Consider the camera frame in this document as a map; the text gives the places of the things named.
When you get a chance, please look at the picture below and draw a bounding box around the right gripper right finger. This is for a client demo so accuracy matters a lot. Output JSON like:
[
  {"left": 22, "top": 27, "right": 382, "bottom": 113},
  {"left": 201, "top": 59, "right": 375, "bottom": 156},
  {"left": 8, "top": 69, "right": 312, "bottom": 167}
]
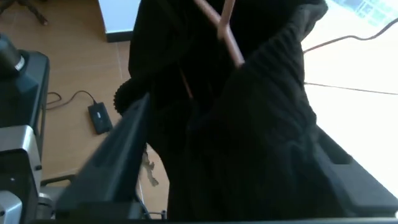
[{"left": 313, "top": 126, "right": 398, "bottom": 217}]

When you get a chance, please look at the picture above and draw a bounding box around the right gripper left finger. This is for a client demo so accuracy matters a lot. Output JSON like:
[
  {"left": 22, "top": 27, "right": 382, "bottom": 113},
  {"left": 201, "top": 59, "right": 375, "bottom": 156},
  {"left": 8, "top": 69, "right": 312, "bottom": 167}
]
[{"left": 55, "top": 92, "right": 152, "bottom": 218}]

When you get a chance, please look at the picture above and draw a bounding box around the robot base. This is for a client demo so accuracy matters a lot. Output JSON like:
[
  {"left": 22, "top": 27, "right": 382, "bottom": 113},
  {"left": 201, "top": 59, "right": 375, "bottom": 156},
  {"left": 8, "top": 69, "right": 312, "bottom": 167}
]
[{"left": 0, "top": 32, "right": 77, "bottom": 224}]

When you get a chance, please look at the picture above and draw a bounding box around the window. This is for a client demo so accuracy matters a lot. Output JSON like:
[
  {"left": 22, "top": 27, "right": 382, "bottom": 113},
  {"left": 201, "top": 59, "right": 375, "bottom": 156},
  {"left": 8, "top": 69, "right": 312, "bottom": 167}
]
[{"left": 300, "top": 0, "right": 398, "bottom": 200}]

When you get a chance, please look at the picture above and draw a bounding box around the black power adapter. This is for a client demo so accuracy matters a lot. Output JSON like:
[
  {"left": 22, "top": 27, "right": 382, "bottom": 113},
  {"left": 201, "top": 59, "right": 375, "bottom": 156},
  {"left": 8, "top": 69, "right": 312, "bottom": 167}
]
[{"left": 45, "top": 90, "right": 114, "bottom": 135}]

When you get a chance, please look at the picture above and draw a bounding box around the black garment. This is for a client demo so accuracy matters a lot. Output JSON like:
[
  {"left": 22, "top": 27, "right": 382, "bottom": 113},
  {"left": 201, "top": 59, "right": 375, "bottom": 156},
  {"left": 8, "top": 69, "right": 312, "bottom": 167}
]
[{"left": 113, "top": 0, "right": 330, "bottom": 220}]

